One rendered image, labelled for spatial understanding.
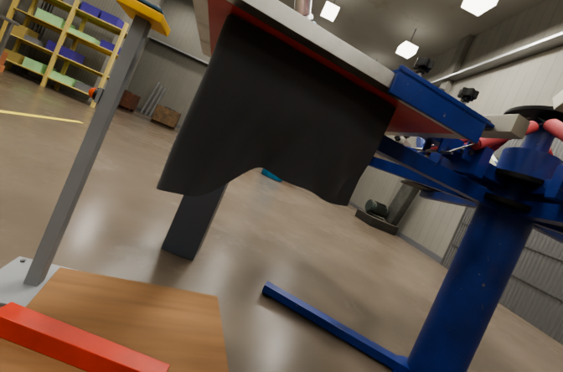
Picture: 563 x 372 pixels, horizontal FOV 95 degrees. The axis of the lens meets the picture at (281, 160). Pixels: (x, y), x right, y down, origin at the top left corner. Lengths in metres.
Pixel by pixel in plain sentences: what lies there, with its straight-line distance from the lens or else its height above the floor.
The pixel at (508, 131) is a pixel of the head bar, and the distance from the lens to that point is 0.87.
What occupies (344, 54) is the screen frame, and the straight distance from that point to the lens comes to 0.63.
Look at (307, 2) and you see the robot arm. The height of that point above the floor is 1.43.
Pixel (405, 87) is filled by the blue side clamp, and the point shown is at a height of 0.97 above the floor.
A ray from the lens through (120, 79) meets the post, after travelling 0.99.
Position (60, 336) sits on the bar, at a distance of 0.96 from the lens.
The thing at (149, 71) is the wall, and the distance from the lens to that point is 12.89.
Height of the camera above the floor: 0.71
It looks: 1 degrees down
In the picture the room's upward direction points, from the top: 24 degrees clockwise
